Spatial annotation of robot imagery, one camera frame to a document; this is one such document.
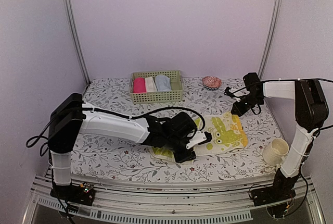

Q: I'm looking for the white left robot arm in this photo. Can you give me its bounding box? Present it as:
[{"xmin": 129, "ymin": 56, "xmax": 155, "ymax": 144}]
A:
[{"xmin": 25, "ymin": 93, "xmax": 206, "ymax": 206}]

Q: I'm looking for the left aluminium frame post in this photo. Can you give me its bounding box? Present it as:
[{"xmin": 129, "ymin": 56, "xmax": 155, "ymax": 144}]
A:
[{"xmin": 63, "ymin": 0, "xmax": 91, "ymax": 85}]

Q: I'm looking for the aluminium frame post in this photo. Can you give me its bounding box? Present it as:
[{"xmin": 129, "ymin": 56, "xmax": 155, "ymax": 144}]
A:
[
  {"xmin": 63, "ymin": 0, "xmax": 91, "ymax": 85},
  {"xmin": 258, "ymin": 0, "xmax": 283, "ymax": 79}
]

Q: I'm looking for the cream rolled towel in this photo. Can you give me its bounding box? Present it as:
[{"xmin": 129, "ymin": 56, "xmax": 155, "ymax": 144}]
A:
[{"xmin": 145, "ymin": 77, "xmax": 157, "ymax": 93}]

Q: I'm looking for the green perforated plastic basket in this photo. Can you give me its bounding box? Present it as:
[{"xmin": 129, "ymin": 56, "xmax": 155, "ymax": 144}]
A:
[{"xmin": 130, "ymin": 70, "xmax": 184, "ymax": 104}]

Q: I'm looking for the blue patterned bowl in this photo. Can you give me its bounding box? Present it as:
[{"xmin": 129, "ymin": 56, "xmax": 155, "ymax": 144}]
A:
[{"xmin": 204, "ymin": 85, "xmax": 220, "ymax": 91}]

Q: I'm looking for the green white small packet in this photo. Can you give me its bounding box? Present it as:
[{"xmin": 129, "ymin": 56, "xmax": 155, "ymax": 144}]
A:
[{"xmin": 150, "ymin": 111, "xmax": 248, "ymax": 165}]

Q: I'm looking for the cream ribbed mug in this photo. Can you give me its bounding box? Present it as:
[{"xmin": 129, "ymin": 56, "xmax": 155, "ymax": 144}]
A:
[{"xmin": 262, "ymin": 139, "xmax": 289, "ymax": 166}]

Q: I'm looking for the right aluminium frame post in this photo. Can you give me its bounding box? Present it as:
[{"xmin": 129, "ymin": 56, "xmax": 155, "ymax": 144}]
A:
[{"xmin": 258, "ymin": 0, "xmax": 283, "ymax": 79}]

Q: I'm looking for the light blue towel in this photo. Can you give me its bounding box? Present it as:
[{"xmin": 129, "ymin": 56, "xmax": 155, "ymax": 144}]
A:
[{"xmin": 155, "ymin": 74, "xmax": 172, "ymax": 92}]

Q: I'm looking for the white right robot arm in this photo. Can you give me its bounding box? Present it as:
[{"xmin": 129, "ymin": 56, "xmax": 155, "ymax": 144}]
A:
[{"xmin": 224, "ymin": 72, "xmax": 329, "ymax": 206}]

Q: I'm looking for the aluminium front rail base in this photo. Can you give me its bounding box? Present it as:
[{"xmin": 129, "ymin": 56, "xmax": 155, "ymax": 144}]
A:
[{"xmin": 23, "ymin": 175, "xmax": 325, "ymax": 223}]

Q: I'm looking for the pink rolled towel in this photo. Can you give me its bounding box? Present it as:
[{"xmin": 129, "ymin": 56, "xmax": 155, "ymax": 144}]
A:
[{"xmin": 133, "ymin": 77, "xmax": 146, "ymax": 93}]

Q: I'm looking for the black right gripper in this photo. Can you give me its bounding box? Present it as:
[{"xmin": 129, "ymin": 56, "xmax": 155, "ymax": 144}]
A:
[{"xmin": 232, "ymin": 93, "xmax": 264, "ymax": 117}]

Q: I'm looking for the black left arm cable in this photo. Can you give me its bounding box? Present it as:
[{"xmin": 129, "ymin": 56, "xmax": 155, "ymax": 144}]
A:
[{"xmin": 130, "ymin": 106, "xmax": 206, "ymax": 136}]

